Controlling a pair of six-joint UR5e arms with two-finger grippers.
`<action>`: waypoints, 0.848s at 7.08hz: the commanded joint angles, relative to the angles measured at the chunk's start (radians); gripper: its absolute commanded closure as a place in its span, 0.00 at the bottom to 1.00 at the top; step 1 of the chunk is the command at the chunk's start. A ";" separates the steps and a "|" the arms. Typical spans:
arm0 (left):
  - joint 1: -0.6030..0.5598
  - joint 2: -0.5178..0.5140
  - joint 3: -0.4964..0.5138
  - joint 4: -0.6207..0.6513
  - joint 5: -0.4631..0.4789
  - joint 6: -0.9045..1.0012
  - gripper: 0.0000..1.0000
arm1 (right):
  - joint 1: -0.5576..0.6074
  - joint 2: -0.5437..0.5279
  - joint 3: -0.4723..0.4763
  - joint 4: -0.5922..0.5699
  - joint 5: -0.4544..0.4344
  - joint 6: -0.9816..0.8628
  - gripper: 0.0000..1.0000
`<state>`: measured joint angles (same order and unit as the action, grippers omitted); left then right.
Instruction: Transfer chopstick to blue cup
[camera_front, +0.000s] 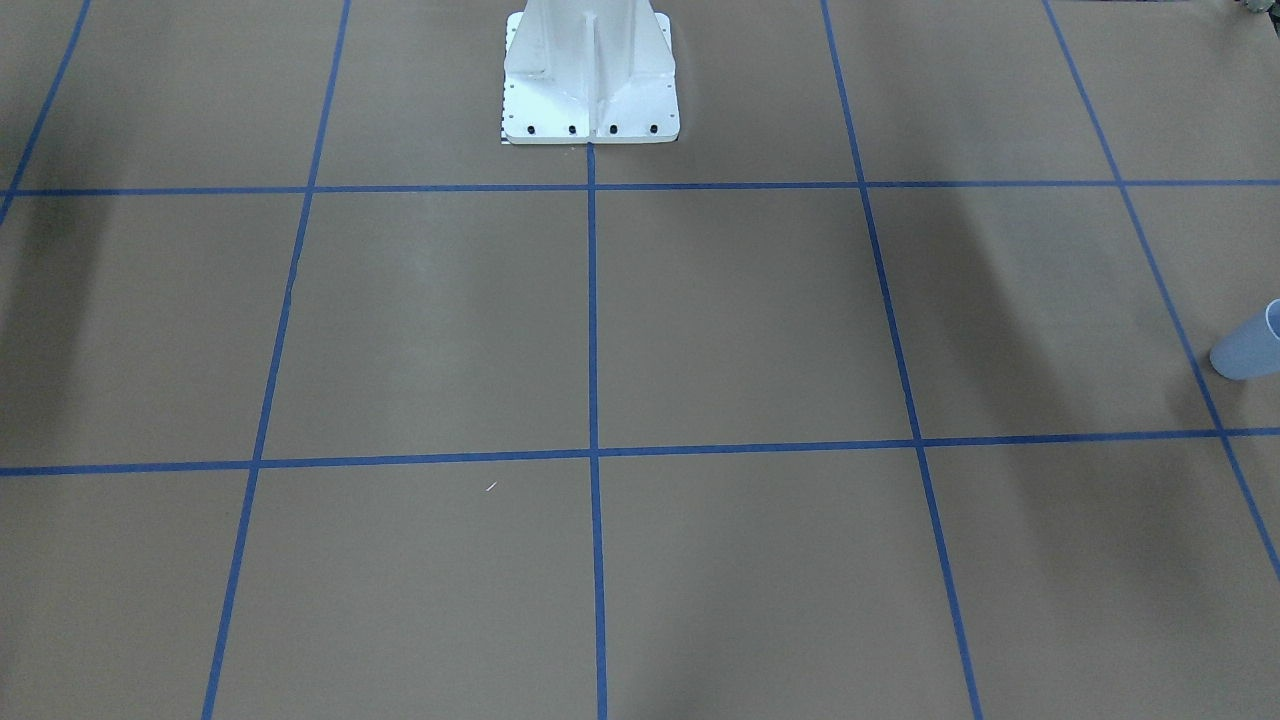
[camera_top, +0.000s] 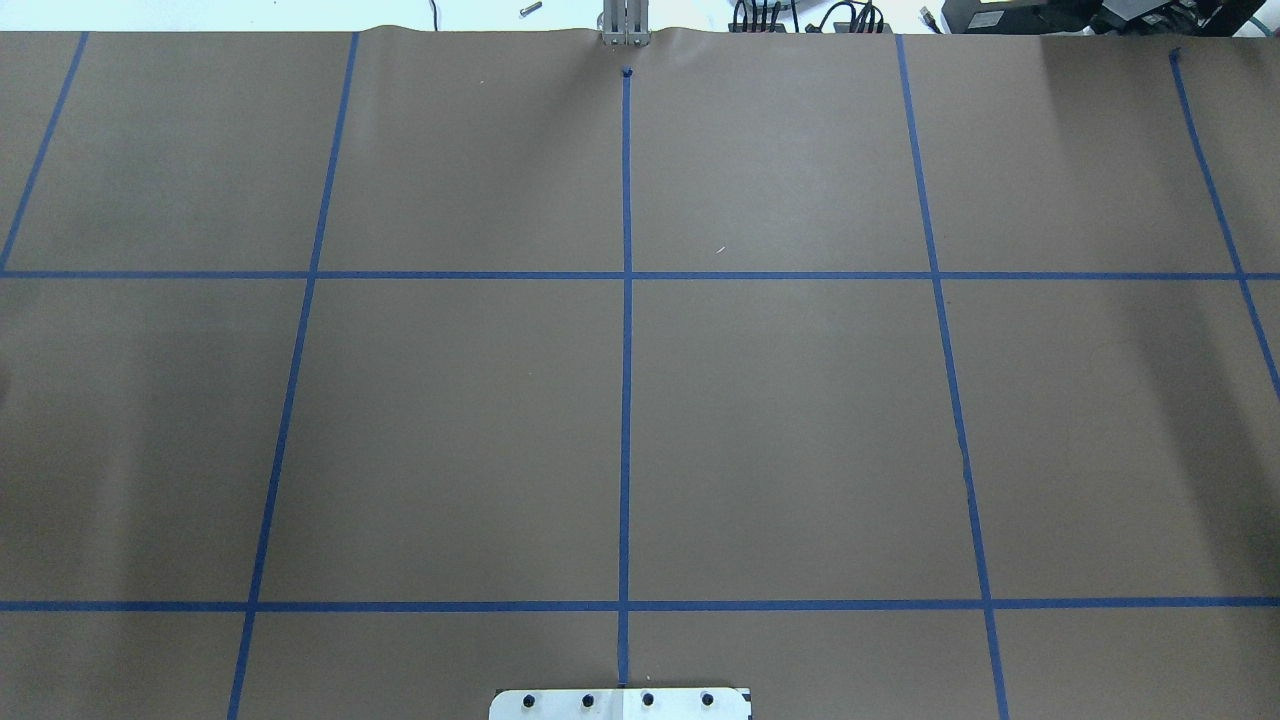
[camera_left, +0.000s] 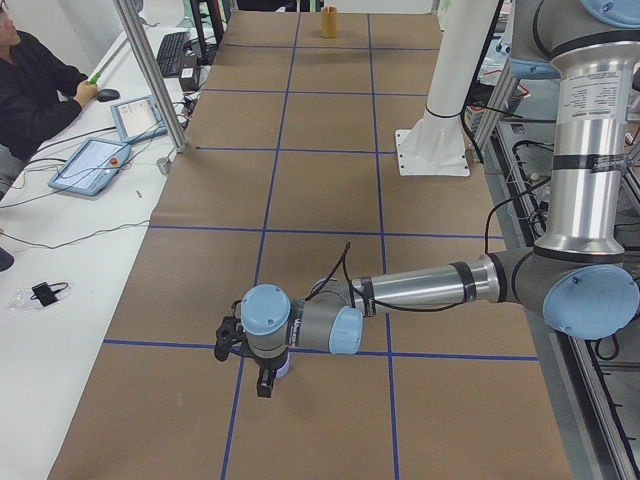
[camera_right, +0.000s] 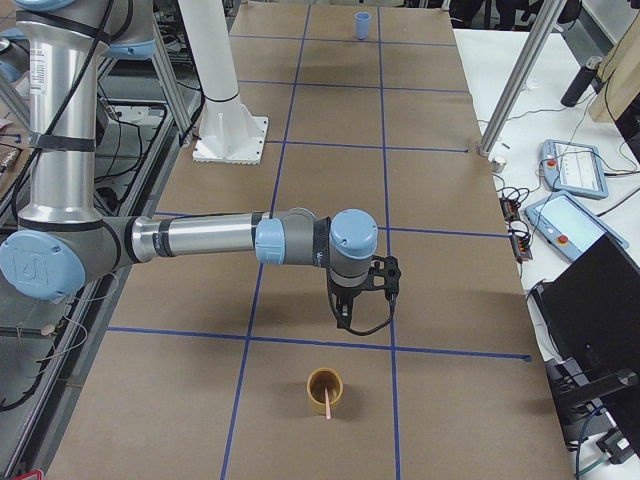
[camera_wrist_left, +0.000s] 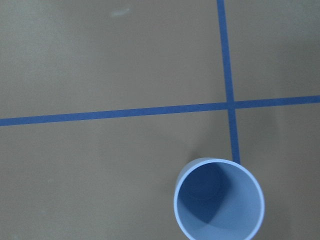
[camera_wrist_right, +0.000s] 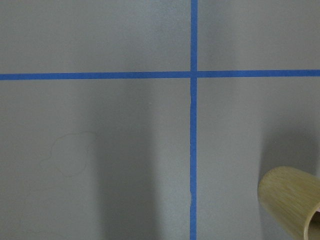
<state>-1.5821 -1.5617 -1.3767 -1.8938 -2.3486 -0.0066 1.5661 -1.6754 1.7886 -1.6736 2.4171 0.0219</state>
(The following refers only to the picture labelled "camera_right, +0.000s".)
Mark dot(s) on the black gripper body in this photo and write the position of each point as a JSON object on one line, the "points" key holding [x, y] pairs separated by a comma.
{"points": [[345, 293]]}

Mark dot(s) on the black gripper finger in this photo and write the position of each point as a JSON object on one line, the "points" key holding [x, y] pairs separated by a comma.
{"points": [[344, 314]]}

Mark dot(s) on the blue cup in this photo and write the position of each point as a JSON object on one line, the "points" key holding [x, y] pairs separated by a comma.
{"points": [[362, 24]]}

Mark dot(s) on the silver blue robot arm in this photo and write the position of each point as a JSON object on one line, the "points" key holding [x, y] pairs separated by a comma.
{"points": [[63, 243]]}

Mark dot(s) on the yellow cup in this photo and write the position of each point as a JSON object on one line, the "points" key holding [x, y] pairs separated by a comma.
{"points": [[317, 380]]}

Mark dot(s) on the pink chopstick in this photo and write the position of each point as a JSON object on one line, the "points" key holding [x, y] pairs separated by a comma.
{"points": [[327, 401]]}

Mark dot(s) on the small metal cylinder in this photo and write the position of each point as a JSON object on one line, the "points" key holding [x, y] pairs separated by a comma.
{"points": [[498, 164]]}

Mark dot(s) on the near teach pendant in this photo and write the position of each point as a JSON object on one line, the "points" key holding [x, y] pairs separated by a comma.
{"points": [[568, 225]]}

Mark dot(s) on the teach pendant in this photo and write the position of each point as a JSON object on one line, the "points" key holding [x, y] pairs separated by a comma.
{"points": [[568, 225], [573, 167]]}

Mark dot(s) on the black monitor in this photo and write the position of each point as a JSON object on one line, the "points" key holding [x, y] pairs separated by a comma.
{"points": [[592, 314]]}

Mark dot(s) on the far teach pendant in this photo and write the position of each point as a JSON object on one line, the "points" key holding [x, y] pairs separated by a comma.
{"points": [[573, 167]]}

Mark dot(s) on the black bottle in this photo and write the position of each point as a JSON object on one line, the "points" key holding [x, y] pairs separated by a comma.
{"points": [[581, 81]]}

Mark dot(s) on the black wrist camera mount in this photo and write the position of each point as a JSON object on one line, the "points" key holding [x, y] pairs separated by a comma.
{"points": [[385, 276]]}

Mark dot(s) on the white pedestal column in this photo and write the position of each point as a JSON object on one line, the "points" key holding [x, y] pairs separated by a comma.
{"points": [[228, 132]]}

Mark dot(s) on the aluminium frame post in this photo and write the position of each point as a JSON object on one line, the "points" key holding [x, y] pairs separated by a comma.
{"points": [[536, 40]]}

